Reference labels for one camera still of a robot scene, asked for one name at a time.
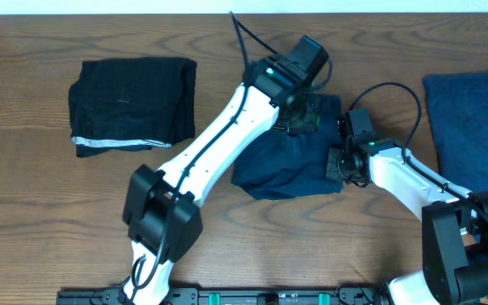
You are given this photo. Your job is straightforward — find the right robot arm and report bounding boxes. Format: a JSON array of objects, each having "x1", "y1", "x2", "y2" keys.
[{"x1": 326, "y1": 133, "x2": 488, "y2": 304}]

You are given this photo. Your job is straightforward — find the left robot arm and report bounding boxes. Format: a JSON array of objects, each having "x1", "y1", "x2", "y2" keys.
[{"x1": 122, "y1": 55, "x2": 331, "y2": 304}]

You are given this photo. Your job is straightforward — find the dark blue shorts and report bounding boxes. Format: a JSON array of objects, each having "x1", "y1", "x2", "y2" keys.
[{"x1": 231, "y1": 95, "x2": 343, "y2": 200}]

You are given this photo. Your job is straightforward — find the folded black garment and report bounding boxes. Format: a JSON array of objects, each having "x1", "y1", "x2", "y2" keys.
[{"x1": 68, "y1": 57, "x2": 197, "y2": 158}]

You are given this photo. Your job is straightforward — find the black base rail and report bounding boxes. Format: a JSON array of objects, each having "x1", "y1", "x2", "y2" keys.
[{"x1": 56, "y1": 286, "x2": 391, "y2": 305}]

